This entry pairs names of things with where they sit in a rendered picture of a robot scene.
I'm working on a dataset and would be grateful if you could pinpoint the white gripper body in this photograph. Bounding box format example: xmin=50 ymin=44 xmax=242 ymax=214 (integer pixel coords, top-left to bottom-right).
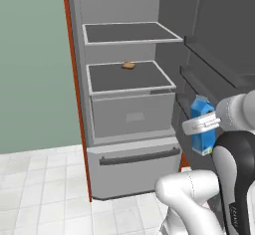
xmin=181 ymin=112 xmax=222 ymax=136

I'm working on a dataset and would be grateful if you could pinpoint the blue milk carton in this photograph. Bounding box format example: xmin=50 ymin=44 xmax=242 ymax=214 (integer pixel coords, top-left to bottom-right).
xmin=189 ymin=95 xmax=216 ymax=156

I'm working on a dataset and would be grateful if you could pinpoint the grey fridge door bin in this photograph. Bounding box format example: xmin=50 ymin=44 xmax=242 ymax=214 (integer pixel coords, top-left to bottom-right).
xmin=183 ymin=34 xmax=255 ymax=90
xmin=178 ymin=64 xmax=235 ymax=107
xmin=174 ymin=92 xmax=197 ymax=140

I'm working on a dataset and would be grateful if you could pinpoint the grey fridge crisper drawer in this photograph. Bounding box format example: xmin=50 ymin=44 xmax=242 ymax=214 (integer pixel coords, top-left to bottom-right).
xmin=90 ymin=91 xmax=176 ymax=140

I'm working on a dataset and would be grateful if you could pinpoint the white-framed fridge shelf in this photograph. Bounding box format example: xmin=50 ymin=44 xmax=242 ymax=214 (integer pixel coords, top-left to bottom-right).
xmin=86 ymin=60 xmax=177 ymax=97
xmin=82 ymin=21 xmax=184 ymax=46

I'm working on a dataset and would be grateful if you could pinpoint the grey fridge door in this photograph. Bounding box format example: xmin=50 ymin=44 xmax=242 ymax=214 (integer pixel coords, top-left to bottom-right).
xmin=157 ymin=0 xmax=255 ymax=213

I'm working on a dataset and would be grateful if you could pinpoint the grey fridge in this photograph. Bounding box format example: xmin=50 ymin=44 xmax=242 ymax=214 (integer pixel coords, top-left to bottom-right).
xmin=64 ymin=0 xmax=184 ymax=202

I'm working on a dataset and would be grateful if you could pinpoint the grey freezer drawer front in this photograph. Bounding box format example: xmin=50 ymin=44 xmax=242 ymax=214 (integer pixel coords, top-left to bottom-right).
xmin=86 ymin=137 xmax=183 ymax=201

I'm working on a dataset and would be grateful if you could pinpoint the brown bread piece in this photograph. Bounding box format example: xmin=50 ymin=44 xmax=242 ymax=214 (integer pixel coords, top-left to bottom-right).
xmin=121 ymin=61 xmax=136 ymax=71

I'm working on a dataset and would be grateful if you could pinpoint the dark grey freezer drawer handle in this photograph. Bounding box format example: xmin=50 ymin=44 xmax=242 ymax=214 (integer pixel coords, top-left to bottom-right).
xmin=99 ymin=147 xmax=182 ymax=166

